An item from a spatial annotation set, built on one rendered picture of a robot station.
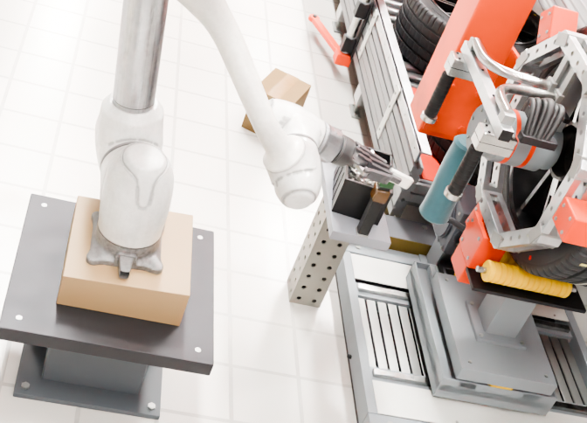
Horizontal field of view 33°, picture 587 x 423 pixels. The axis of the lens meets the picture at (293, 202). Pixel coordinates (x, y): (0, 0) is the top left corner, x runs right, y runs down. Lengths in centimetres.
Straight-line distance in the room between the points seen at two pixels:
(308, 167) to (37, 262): 74
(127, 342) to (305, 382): 68
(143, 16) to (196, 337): 77
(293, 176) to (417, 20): 200
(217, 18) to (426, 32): 202
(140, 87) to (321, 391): 104
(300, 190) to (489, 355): 97
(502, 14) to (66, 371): 156
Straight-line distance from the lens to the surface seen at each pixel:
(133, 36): 226
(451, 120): 308
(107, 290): 235
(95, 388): 261
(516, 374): 288
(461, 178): 236
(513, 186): 280
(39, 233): 257
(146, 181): 224
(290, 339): 295
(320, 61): 443
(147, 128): 238
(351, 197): 267
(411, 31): 408
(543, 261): 255
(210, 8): 206
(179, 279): 238
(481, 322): 295
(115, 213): 229
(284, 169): 215
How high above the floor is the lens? 196
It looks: 34 degrees down
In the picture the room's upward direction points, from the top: 22 degrees clockwise
